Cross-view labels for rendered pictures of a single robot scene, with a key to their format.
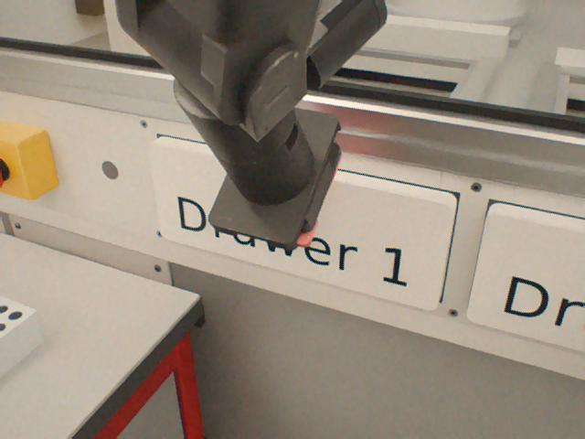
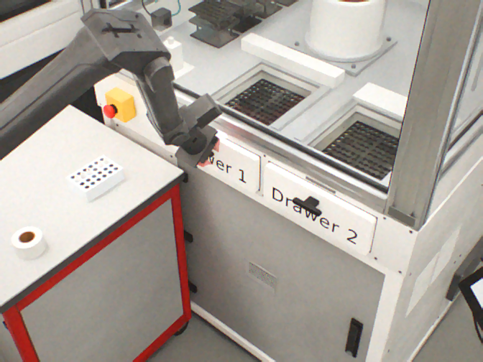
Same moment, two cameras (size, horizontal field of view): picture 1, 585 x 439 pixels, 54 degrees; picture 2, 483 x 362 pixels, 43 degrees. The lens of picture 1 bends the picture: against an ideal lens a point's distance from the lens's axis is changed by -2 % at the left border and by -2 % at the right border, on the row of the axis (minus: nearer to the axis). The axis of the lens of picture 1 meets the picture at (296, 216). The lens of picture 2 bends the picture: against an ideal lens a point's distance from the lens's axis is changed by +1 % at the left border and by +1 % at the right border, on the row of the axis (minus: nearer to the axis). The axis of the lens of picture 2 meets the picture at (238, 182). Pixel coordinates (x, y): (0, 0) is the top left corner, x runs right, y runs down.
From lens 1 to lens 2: 1.05 m
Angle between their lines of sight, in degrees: 17
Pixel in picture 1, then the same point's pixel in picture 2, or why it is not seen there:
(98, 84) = not seen: hidden behind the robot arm
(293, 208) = (197, 156)
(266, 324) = (209, 187)
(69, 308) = (134, 167)
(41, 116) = (131, 90)
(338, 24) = (204, 117)
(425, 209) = (248, 159)
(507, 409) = (286, 235)
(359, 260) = (232, 171)
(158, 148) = not seen: hidden behind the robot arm
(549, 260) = (281, 184)
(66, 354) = (131, 184)
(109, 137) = not seen: hidden behind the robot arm
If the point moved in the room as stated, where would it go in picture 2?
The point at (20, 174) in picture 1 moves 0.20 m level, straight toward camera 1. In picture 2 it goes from (121, 113) to (128, 159)
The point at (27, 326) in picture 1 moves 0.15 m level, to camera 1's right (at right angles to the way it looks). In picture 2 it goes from (119, 172) to (173, 183)
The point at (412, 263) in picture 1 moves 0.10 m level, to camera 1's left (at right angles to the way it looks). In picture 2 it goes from (246, 176) to (208, 169)
